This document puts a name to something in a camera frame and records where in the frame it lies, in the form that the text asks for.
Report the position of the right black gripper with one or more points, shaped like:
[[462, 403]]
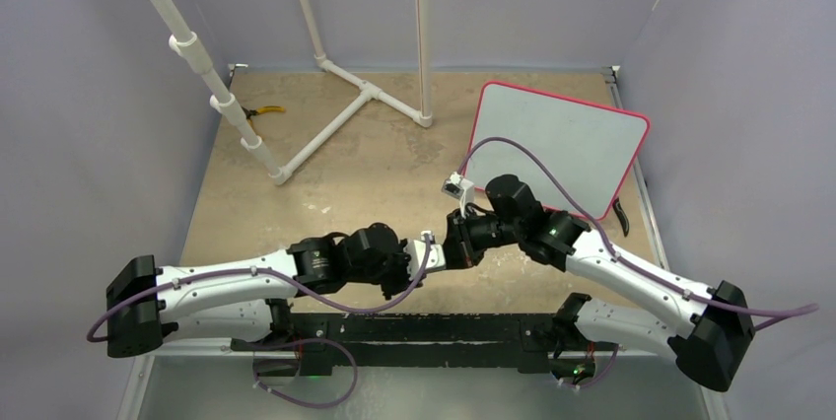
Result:
[[459, 250]]

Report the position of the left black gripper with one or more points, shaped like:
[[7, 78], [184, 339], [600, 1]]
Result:
[[403, 280]]

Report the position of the red-framed whiteboard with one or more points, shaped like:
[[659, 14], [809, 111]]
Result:
[[574, 155]]

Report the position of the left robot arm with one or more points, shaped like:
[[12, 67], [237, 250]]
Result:
[[148, 305]]

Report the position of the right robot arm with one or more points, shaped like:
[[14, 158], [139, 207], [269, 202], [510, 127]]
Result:
[[705, 331]]

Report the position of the black whiteboard easel stand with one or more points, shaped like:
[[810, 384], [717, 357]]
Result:
[[621, 216]]

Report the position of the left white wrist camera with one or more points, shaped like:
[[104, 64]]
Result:
[[425, 255]]

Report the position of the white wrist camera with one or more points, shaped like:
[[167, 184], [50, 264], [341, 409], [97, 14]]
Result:
[[425, 255], [461, 189]]

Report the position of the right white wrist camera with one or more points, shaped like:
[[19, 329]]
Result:
[[461, 189]]

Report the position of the aluminium extrusion frame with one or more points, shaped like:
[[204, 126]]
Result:
[[332, 294]]

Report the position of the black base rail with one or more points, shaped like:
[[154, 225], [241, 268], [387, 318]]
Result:
[[318, 343]]

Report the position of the yellow-handled pliers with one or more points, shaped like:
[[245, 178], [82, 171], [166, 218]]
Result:
[[251, 113]]

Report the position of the white PVC pipe frame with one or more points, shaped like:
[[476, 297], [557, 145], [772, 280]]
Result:
[[187, 45]]

